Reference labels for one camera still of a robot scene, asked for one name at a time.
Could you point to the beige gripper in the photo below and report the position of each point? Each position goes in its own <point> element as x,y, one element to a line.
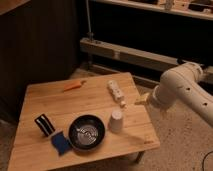
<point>142,100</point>

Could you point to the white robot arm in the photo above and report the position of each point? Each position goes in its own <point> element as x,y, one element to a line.
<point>181,82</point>

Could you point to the black and white eraser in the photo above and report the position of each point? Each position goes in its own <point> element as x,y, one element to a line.
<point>45,125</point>

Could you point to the grey metal beam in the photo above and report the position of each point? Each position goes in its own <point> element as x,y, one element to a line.
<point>129,55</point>

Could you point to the black round pan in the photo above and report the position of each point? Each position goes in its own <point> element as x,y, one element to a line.
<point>86,132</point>

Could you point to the orange carrot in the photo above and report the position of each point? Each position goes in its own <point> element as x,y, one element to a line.
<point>74,85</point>

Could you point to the wooden folding table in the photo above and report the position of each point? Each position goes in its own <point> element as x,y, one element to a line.
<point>33,151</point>

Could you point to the vertical metal pole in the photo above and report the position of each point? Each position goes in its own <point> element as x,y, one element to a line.
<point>90,33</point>

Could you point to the blue sponge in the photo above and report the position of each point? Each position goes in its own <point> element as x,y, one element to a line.
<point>61,143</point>

